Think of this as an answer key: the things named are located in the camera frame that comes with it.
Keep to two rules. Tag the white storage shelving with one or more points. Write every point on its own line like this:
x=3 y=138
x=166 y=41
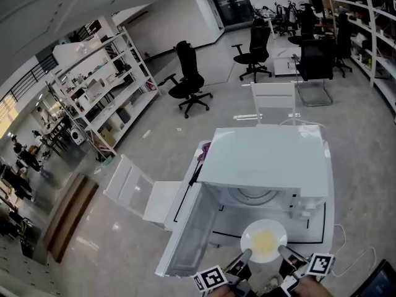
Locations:
x=379 y=70
x=136 y=60

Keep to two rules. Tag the dark glass door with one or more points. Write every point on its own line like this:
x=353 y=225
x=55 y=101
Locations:
x=232 y=2

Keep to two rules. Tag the person's left forearm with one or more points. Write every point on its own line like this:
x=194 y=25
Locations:
x=216 y=294

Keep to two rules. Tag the black office chair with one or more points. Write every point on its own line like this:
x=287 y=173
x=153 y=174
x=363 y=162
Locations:
x=258 y=45
x=188 y=70
x=343 y=42
x=304 y=26

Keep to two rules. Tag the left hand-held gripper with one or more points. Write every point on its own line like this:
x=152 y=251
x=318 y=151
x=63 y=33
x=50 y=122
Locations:
x=208 y=278

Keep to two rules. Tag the white box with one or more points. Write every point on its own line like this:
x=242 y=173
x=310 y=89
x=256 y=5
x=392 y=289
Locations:
x=95 y=88

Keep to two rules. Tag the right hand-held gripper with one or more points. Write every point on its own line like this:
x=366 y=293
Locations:
x=320 y=265

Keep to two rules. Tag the green potted plant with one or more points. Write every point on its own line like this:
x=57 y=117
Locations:
x=26 y=237

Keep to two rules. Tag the white chair left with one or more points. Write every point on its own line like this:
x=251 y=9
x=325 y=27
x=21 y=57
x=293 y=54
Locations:
x=161 y=203

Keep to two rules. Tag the white microwave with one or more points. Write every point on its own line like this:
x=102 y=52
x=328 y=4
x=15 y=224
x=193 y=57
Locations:
x=266 y=156

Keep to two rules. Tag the white round appliance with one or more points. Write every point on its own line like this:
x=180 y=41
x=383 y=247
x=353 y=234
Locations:
x=76 y=136

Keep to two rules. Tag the brown wooden platform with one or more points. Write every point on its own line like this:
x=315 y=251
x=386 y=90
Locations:
x=68 y=215

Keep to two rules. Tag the black tablet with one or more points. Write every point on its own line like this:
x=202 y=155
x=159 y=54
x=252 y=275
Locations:
x=377 y=281

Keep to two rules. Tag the white low platform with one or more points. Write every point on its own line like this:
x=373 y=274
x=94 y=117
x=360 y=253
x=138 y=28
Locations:
x=286 y=63

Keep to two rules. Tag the purple cloth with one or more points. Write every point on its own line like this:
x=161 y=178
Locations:
x=204 y=150

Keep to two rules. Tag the green object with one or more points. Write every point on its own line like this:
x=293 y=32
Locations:
x=104 y=159

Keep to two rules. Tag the cardboard box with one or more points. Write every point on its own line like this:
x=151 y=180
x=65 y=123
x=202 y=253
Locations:
x=107 y=136

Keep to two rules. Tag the white chair behind table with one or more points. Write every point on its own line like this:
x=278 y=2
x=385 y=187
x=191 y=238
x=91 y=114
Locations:
x=272 y=90

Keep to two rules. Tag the black cantilever chair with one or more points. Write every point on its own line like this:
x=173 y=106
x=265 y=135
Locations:
x=315 y=60

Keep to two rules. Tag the person's right forearm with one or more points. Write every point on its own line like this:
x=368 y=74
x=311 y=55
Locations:
x=315 y=289

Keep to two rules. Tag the black railing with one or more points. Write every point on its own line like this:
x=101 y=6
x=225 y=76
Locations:
x=28 y=76

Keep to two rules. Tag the dark table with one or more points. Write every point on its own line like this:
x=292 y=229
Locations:
x=60 y=131

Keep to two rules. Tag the white tube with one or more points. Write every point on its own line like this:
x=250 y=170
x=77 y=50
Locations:
x=145 y=135

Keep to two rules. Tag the beige sneaker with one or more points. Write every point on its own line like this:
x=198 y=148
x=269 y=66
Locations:
x=273 y=285

